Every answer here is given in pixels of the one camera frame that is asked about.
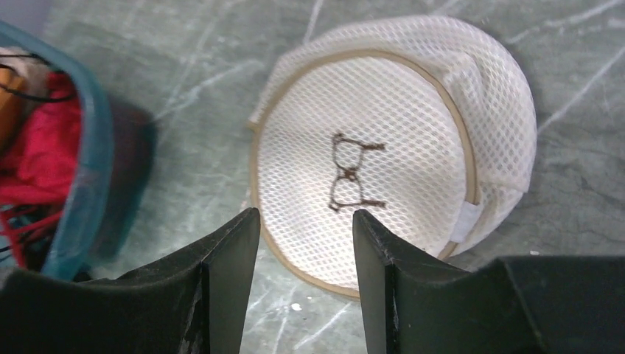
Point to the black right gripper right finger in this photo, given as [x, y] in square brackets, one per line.
[412, 302]

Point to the orange black bra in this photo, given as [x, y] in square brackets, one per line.
[12, 106]

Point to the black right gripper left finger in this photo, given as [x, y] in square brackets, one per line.
[191, 301]

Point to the round white mesh pouch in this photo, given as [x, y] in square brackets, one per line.
[426, 121]

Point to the beige lace bra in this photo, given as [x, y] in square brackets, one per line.
[30, 67]

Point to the red satin bra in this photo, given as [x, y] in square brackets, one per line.
[37, 170]

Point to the teal plastic basin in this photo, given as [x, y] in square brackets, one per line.
[116, 155]

